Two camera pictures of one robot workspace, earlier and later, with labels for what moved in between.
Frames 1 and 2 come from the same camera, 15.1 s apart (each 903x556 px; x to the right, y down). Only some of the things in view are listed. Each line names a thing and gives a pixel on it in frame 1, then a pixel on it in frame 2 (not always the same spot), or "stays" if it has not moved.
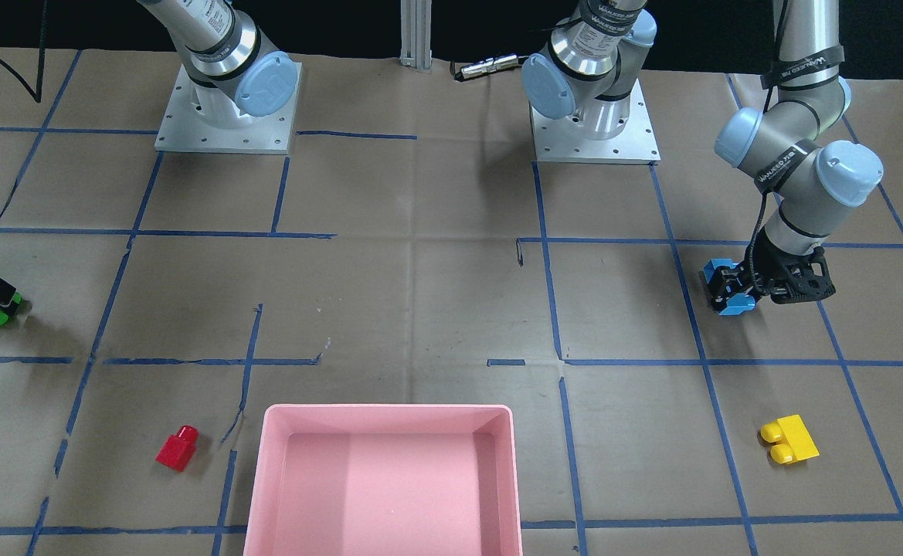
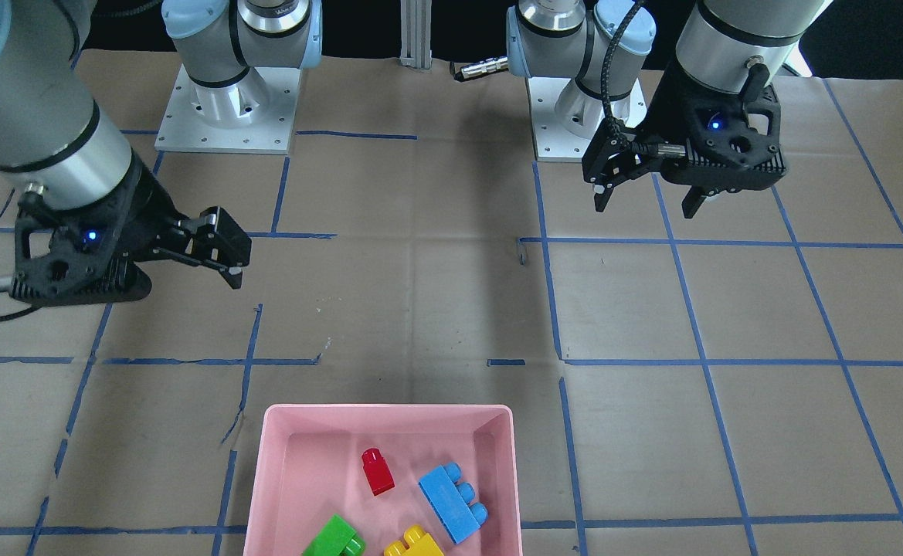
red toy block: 178,449 → 378,472
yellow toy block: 790,439 → 420,543
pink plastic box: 394,479 stays
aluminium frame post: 415,17 stays
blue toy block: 738,303 → 450,501
